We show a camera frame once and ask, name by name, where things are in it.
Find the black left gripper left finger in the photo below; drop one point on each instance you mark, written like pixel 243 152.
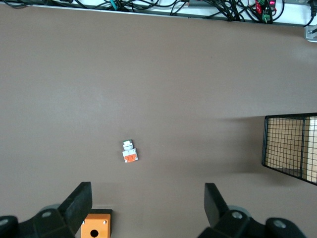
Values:
pixel 78 205

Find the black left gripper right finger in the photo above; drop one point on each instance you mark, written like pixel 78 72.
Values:
pixel 214 208

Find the small orange grey connector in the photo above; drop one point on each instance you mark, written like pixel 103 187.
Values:
pixel 130 156

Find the green circuit board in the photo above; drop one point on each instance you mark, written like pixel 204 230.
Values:
pixel 268 13

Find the orange button enclosure box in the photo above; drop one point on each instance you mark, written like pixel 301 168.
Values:
pixel 99 223

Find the grey metal bracket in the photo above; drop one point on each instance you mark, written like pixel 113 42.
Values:
pixel 310 33

